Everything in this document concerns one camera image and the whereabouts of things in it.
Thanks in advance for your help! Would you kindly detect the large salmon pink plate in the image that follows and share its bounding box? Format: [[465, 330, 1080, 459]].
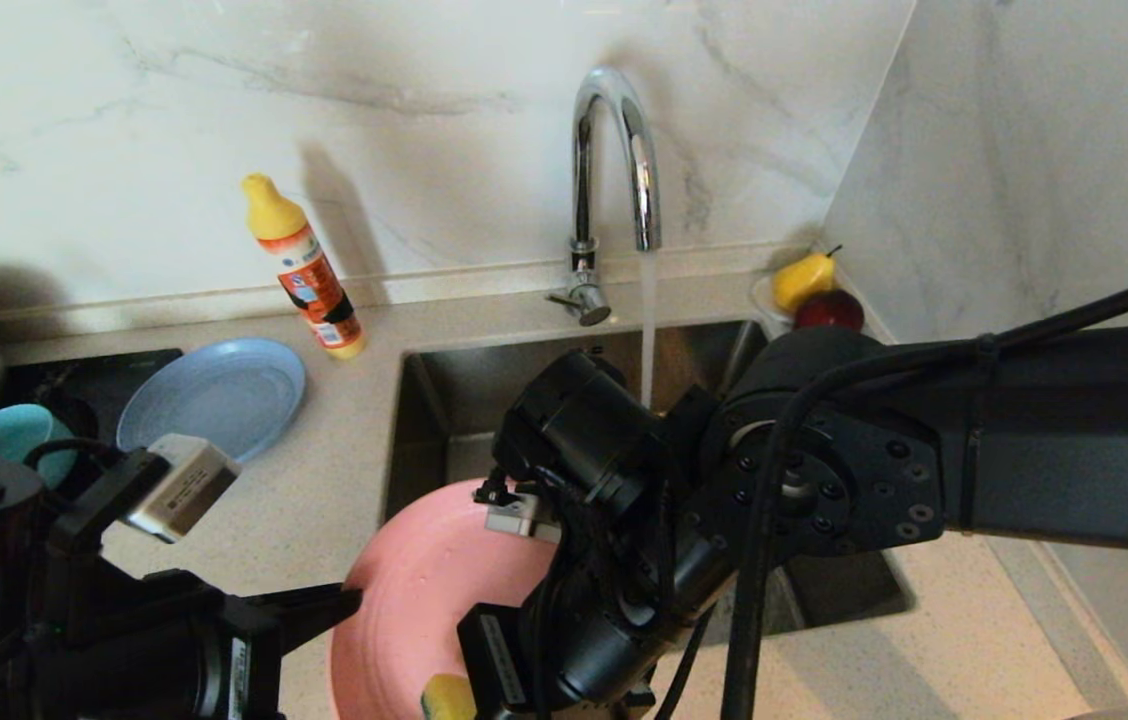
[[329, 478, 565, 720]]

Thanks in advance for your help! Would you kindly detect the yellow fish-shaped sponge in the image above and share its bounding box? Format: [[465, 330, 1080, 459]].
[[421, 673, 478, 720]]

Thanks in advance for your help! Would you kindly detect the blue plate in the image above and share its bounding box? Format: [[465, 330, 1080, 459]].
[[116, 338, 307, 463]]

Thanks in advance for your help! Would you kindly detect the teal bowl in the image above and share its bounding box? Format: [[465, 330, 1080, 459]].
[[0, 403, 77, 491]]

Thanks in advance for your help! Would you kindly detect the orange yellow-capped detergent bottle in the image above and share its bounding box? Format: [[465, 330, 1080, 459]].
[[242, 173, 366, 361]]

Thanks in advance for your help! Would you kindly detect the chrome gooseneck faucet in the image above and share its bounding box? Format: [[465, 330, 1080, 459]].
[[544, 67, 663, 328]]

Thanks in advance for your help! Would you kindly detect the stainless steel sink basin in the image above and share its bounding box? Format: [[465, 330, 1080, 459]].
[[379, 320, 915, 641]]

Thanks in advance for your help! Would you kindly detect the black induction cooktop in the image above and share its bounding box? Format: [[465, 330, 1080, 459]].
[[2, 348, 183, 471]]

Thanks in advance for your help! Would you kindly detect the small white fruit dish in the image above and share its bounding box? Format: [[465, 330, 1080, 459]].
[[750, 276, 797, 339]]

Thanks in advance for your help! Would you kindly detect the dark red apple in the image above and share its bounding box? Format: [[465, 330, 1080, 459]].
[[794, 290, 866, 333]]

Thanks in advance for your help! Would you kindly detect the yellow pear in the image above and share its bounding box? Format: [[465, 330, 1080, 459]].
[[772, 246, 843, 314]]

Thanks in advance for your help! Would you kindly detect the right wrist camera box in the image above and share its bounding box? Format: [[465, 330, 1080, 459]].
[[484, 488, 565, 544]]

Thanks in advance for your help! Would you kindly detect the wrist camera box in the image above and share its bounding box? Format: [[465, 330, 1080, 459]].
[[484, 488, 565, 544], [124, 433, 243, 544]]

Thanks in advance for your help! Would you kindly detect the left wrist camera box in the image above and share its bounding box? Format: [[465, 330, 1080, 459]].
[[124, 433, 243, 544]]

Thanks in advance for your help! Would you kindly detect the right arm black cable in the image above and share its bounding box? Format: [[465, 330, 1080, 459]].
[[654, 262, 1128, 720]]

